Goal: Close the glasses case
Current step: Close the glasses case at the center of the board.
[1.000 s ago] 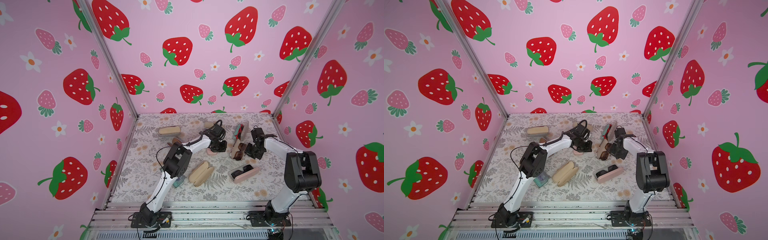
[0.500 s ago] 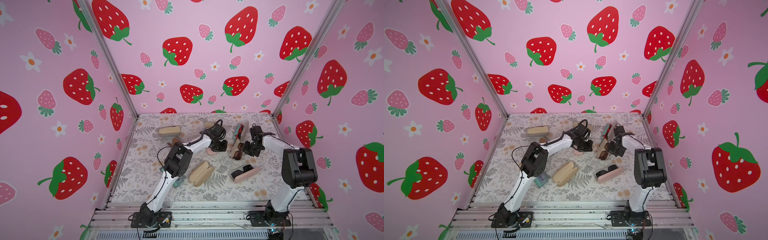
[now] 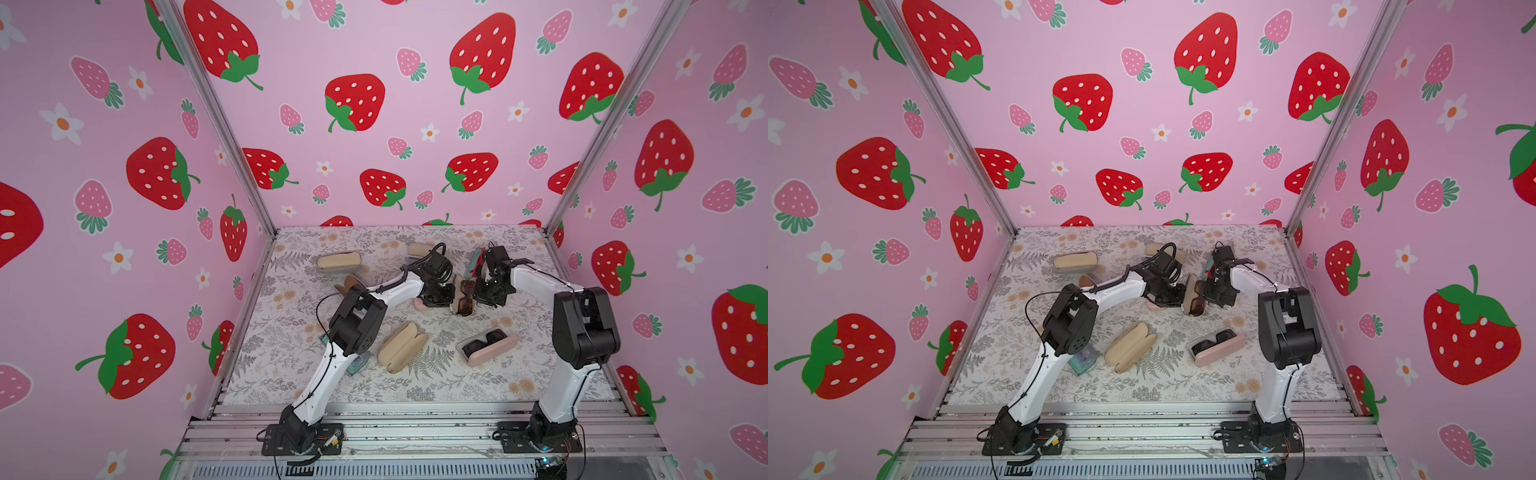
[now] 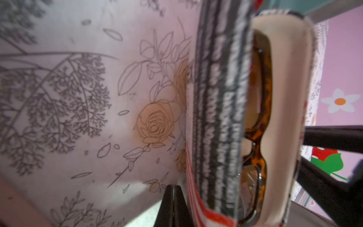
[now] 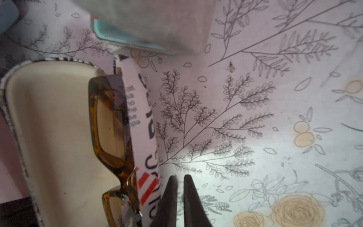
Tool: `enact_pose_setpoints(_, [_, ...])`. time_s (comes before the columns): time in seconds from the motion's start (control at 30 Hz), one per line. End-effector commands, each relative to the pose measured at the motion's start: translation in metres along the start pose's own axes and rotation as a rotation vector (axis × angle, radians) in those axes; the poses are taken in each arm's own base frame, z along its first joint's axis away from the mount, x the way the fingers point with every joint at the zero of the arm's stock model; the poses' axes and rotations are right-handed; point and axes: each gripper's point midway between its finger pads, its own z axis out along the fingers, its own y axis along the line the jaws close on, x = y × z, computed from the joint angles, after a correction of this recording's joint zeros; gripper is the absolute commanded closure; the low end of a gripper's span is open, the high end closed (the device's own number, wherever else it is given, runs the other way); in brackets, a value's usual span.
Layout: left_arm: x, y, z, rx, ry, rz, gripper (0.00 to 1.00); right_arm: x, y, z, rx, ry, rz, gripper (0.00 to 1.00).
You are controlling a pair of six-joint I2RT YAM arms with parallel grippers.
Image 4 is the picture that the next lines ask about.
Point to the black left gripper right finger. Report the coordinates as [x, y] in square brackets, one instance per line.
[341, 199]

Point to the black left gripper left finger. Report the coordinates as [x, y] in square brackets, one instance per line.
[173, 211]

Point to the newspaper print glasses case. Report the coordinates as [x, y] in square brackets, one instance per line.
[246, 103]

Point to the grey case teal lining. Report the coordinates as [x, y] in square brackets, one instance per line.
[316, 10]

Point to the tortoiseshell sunglasses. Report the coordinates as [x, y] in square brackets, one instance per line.
[258, 113]

